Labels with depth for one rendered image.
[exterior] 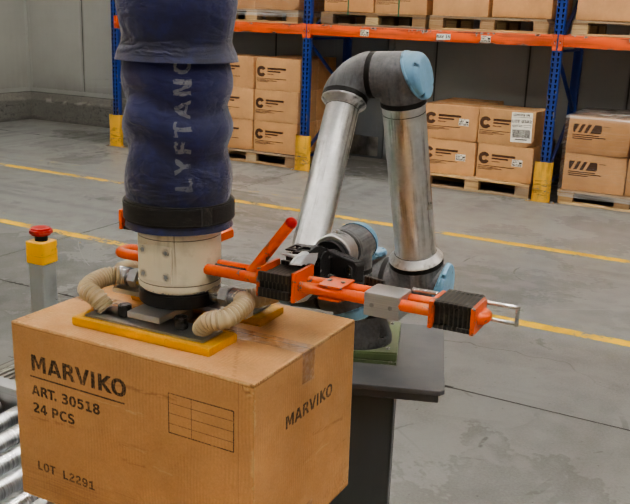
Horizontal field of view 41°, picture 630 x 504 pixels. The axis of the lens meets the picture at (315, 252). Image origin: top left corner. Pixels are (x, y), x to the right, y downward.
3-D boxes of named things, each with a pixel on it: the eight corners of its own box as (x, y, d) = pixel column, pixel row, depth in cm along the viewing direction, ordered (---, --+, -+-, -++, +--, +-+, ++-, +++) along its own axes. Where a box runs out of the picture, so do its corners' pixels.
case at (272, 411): (22, 491, 186) (10, 320, 176) (141, 421, 220) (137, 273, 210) (252, 581, 159) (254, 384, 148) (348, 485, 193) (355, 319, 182)
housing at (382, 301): (362, 315, 155) (363, 291, 154) (376, 305, 161) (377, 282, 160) (397, 322, 152) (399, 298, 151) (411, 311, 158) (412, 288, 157)
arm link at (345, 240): (357, 273, 186) (359, 231, 183) (348, 279, 182) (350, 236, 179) (320, 267, 190) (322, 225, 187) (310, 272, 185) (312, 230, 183)
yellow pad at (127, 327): (71, 325, 174) (69, 302, 173) (103, 311, 183) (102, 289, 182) (209, 358, 160) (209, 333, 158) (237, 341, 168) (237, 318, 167)
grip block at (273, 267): (253, 297, 164) (253, 268, 162) (278, 284, 172) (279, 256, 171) (291, 305, 160) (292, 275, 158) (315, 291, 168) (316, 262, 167)
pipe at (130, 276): (77, 306, 175) (75, 279, 174) (152, 276, 197) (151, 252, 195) (215, 337, 161) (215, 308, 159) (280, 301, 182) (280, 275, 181)
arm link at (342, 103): (326, 42, 215) (263, 296, 197) (372, 41, 210) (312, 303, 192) (341, 66, 225) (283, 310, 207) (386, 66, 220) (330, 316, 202)
